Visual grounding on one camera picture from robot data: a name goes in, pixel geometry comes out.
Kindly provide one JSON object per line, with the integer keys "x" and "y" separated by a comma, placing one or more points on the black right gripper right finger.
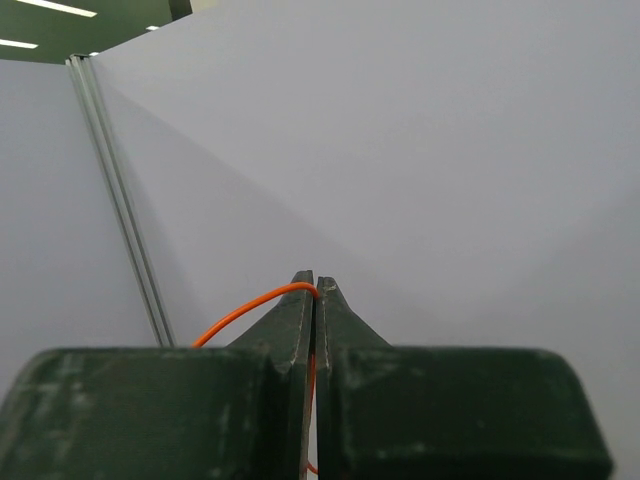
{"x": 406, "y": 412}

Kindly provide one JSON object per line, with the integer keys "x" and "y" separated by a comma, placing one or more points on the aluminium corner post left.
{"x": 103, "y": 138}

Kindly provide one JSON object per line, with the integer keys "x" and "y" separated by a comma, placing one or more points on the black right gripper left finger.
{"x": 237, "y": 412}

